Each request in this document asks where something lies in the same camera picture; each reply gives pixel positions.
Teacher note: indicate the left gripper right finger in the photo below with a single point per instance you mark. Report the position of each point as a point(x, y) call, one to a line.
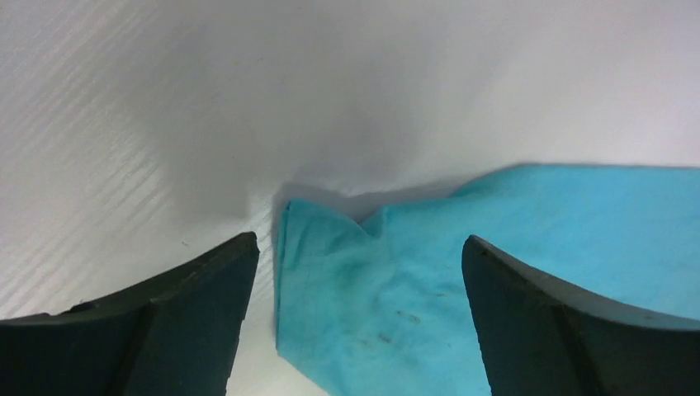
point(541, 335)

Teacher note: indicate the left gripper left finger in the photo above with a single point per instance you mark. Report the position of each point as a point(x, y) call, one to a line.
point(176, 333)

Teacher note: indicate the turquoise t shirt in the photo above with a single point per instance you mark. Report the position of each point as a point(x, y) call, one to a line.
point(379, 307)

